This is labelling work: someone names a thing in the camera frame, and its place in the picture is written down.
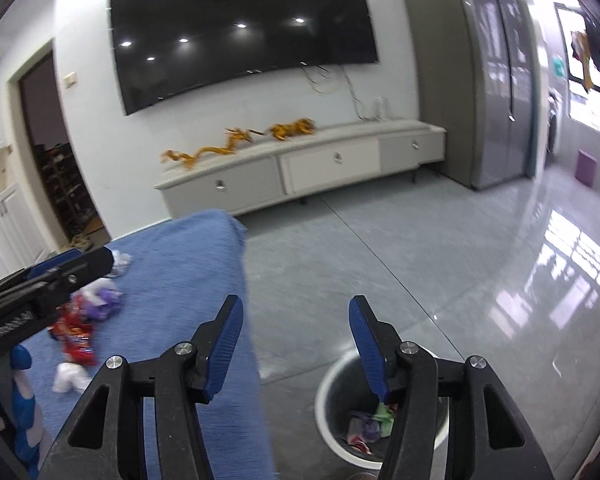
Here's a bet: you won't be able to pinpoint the purple wrapper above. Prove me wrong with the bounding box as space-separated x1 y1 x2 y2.
349 410 381 441
80 277 123 322

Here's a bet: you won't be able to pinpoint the green wrapper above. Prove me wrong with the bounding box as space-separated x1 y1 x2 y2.
372 402 396 436

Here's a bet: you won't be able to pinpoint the grey refrigerator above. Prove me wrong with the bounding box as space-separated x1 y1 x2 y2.
460 0 546 192

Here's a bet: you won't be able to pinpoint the wooden shoe rack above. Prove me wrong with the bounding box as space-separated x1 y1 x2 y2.
32 142 98 231

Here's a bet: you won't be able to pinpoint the black wall television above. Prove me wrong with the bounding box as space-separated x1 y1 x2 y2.
107 0 379 117

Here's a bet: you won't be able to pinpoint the black framed window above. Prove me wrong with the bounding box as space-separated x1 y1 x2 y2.
555 2 600 142

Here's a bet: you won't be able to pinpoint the hanging television cables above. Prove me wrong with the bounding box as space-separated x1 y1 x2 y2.
300 62 372 121

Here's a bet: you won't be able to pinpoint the white and grey TV cabinet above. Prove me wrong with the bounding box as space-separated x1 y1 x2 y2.
153 120 447 221

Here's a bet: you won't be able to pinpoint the golden tiger figurine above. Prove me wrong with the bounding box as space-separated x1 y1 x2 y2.
267 117 317 141

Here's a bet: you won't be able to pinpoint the person's left hand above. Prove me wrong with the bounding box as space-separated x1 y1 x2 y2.
0 344 48 480

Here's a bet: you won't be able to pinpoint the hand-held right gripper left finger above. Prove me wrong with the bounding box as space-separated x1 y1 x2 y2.
40 294 273 480

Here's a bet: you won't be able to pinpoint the white floor cupboard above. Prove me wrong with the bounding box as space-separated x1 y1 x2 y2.
0 180 63 288

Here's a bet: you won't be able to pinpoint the golden dragon figurine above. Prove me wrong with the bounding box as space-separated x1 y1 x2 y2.
160 127 253 168

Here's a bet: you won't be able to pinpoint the red snack wrapper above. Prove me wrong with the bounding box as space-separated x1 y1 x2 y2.
62 337 98 366
50 295 96 341

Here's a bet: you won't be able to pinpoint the dark hanging garment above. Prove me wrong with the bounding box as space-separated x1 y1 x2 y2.
570 30 600 97

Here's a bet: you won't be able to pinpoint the washing machine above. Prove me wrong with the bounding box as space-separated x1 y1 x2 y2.
547 90 564 156

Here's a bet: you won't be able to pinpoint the white round waste bin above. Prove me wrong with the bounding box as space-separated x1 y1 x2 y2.
314 350 453 471

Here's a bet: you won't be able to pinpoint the purple stool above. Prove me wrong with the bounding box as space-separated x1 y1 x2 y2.
575 149 599 185

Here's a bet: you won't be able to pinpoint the blue fluffy blanket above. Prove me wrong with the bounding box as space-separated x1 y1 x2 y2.
10 210 277 480

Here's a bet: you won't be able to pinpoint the white tissue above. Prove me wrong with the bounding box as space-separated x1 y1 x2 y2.
52 361 88 395

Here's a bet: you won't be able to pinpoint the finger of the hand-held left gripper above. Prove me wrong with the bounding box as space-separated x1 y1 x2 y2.
32 246 116 317
0 249 84 295

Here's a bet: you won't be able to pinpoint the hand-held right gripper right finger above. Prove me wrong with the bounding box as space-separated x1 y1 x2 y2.
348 295 556 480

